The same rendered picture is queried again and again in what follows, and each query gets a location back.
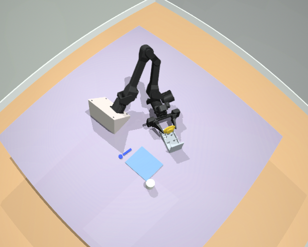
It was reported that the white cylinder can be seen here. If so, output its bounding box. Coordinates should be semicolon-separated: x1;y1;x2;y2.
145;179;155;190

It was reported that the light blue flat square mat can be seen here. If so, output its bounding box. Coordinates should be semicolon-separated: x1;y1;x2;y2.
125;147;163;181

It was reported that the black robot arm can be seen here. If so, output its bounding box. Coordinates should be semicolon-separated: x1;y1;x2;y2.
110;44;175;115

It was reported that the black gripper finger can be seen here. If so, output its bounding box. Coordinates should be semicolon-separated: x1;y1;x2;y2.
171;113;178;129
152;120;164;134

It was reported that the yellow plate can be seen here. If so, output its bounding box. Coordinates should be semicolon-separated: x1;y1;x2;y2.
163;125;175;134

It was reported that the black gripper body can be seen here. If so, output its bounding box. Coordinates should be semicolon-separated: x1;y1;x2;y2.
146;108;181;128

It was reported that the grey dish rack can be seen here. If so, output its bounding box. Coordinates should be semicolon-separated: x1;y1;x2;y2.
159;131;184;153

